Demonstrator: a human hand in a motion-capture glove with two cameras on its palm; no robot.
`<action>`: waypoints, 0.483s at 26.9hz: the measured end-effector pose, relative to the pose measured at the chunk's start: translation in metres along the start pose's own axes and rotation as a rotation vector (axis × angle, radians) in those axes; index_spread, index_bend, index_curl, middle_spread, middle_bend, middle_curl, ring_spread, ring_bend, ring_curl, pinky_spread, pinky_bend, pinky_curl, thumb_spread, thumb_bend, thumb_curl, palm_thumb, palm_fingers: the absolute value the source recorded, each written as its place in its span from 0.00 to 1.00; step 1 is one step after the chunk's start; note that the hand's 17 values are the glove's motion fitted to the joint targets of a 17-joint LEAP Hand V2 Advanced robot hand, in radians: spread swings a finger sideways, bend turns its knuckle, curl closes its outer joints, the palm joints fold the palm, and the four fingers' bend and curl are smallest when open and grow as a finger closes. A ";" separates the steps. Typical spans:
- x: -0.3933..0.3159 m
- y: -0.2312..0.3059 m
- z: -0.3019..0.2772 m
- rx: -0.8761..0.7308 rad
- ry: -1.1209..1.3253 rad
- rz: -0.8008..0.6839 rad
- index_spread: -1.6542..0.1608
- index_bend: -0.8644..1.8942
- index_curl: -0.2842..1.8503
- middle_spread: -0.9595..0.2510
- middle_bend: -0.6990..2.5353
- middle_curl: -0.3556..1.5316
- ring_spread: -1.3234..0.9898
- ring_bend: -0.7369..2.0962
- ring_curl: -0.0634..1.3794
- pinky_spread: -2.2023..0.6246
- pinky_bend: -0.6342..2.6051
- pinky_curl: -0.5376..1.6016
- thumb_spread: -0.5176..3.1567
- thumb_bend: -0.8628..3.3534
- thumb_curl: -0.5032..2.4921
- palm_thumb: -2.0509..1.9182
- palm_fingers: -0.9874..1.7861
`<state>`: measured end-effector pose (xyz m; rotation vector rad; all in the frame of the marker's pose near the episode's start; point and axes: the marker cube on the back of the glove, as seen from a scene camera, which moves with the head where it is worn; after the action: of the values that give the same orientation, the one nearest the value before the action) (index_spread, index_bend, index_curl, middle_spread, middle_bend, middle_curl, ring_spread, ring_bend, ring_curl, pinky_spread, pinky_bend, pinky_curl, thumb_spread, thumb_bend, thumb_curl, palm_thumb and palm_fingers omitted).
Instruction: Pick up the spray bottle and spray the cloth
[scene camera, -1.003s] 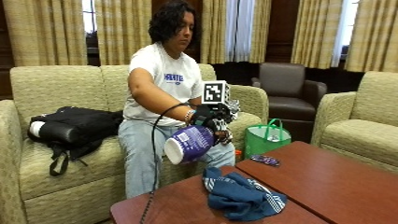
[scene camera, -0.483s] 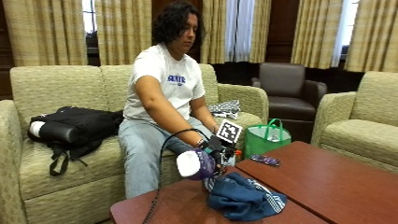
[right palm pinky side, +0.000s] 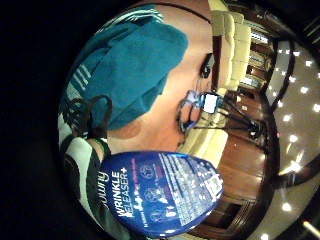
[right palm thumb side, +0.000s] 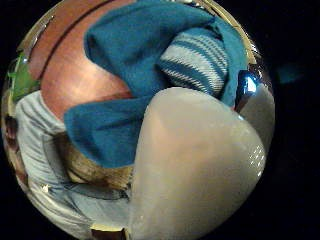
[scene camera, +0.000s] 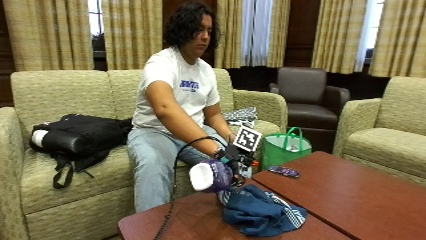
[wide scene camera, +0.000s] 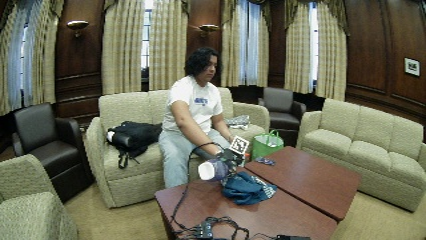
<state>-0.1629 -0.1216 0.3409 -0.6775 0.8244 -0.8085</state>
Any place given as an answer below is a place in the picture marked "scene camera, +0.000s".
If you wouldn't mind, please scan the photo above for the purple bottle with white cap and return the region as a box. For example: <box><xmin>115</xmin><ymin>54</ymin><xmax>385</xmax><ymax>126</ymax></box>
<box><xmin>188</xmin><ymin>158</ymin><xmax>236</xmax><ymax>194</ymax></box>

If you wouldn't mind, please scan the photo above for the purple snack packet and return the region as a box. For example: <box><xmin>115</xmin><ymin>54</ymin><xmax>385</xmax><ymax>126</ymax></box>
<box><xmin>268</xmin><ymin>165</ymin><xmax>301</xmax><ymax>179</ymax></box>

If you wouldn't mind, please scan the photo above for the blue striped towel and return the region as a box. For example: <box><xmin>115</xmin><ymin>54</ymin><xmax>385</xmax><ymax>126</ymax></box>
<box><xmin>216</xmin><ymin>184</ymin><xmax>309</xmax><ymax>238</ymax></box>

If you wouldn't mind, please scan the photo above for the white marker cube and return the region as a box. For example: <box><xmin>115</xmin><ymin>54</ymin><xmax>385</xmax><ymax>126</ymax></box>
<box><xmin>232</xmin><ymin>124</ymin><xmax>264</xmax><ymax>153</ymax></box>

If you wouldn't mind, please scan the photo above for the green tote bag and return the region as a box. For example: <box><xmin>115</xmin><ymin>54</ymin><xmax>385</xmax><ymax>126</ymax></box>
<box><xmin>260</xmin><ymin>126</ymin><xmax>313</xmax><ymax>172</ymax></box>

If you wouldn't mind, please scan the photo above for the black white patterned bag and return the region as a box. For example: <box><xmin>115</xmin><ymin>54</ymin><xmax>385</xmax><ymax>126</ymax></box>
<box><xmin>221</xmin><ymin>106</ymin><xmax>260</xmax><ymax>129</ymax></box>

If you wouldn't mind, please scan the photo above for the brown leather armchair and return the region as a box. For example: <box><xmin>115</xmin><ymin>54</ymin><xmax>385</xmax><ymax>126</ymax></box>
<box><xmin>268</xmin><ymin>66</ymin><xmax>352</xmax><ymax>154</ymax></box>

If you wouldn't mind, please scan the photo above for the person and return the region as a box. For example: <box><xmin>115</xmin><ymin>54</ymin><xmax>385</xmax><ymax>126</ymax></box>
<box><xmin>125</xmin><ymin>1</ymin><xmax>264</xmax><ymax>214</ymax></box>

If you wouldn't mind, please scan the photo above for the beige fabric armchair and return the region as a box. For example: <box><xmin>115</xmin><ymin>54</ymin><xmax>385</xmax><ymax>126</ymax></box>
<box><xmin>332</xmin><ymin>75</ymin><xmax>426</xmax><ymax>186</ymax></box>

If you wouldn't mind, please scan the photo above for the black backpack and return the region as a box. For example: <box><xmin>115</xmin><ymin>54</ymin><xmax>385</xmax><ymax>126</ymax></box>
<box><xmin>28</xmin><ymin>113</ymin><xmax>135</xmax><ymax>190</ymax></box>

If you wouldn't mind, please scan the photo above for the beige plaid curtain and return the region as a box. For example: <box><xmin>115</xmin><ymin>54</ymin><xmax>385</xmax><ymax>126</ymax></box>
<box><xmin>369</xmin><ymin>0</ymin><xmax>426</xmax><ymax>79</ymax></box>
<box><xmin>100</xmin><ymin>0</ymin><xmax>164</xmax><ymax>71</ymax></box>
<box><xmin>2</xmin><ymin>0</ymin><xmax>96</xmax><ymax>72</ymax></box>
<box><xmin>265</xmin><ymin>0</ymin><xmax>293</xmax><ymax>69</ymax></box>
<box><xmin>310</xmin><ymin>0</ymin><xmax>368</xmax><ymax>75</ymax></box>
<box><xmin>215</xmin><ymin>0</ymin><xmax>245</xmax><ymax>70</ymax></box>

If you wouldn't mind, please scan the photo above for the white sheer curtain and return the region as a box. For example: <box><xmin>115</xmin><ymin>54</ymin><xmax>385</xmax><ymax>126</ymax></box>
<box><xmin>240</xmin><ymin>0</ymin><xmax>274</xmax><ymax>68</ymax></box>

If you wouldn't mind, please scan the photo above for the beige fabric sofa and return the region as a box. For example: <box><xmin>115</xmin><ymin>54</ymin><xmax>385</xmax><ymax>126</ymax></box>
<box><xmin>0</xmin><ymin>68</ymin><xmax>289</xmax><ymax>240</ymax></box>

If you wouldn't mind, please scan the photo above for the white bottle in backpack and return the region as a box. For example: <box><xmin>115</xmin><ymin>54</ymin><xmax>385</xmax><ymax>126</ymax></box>
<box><xmin>30</xmin><ymin>129</ymin><xmax>51</xmax><ymax>148</ymax></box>

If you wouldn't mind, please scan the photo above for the black cable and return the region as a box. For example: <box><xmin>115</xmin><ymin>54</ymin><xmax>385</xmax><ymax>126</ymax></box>
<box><xmin>152</xmin><ymin>135</ymin><xmax>229</xmax><ymax>240</ymax></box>

